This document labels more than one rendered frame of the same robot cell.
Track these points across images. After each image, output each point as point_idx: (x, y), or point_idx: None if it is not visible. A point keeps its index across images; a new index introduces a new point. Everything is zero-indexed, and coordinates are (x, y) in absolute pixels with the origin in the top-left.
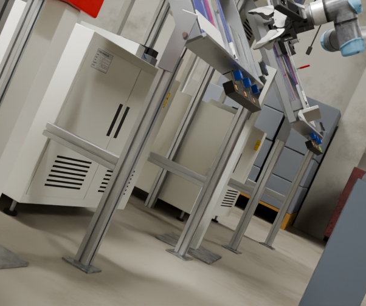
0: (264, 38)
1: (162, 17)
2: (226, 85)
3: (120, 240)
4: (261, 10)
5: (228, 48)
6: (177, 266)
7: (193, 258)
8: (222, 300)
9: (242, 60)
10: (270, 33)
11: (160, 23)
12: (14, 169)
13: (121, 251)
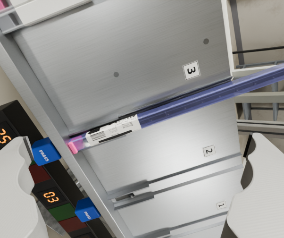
0: (2, 174)
1: (268, 129)
2: (4, 105)
3: (26, 112)
4: (271, 177)
5: (111, 107)
6: None
7: (33, 193)
8: None
9: (148, 198)
10: (1, 222)
11: (259, 130)
12: None
13: None
